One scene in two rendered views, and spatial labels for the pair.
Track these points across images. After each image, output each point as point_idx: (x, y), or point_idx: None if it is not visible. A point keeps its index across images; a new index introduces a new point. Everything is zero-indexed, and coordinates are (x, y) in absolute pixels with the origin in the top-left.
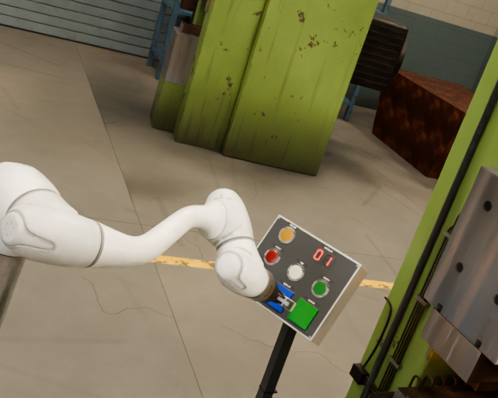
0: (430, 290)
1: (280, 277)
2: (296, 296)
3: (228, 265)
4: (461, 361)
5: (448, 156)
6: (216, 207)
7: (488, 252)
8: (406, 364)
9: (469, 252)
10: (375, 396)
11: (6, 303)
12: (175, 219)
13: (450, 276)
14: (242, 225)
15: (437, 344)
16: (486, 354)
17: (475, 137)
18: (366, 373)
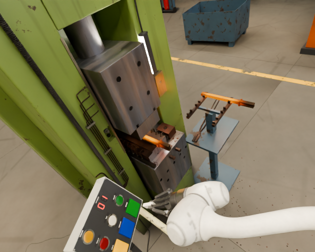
0: (130, 129)
1: (116, 231)
2: (125, 215)
3: (227, 191)
4: (154, 119)
5: (42, 114)
6: (208, 215)
7: (134, 89)
8: (122, 165)
9: (129, 100)
10: (155, 164)
11: None
12: (265, 218)
13: (131, 115)
14: (194, 199)
15: (146, 130)
16: (157, 106)
17: (49, 84)
18: None
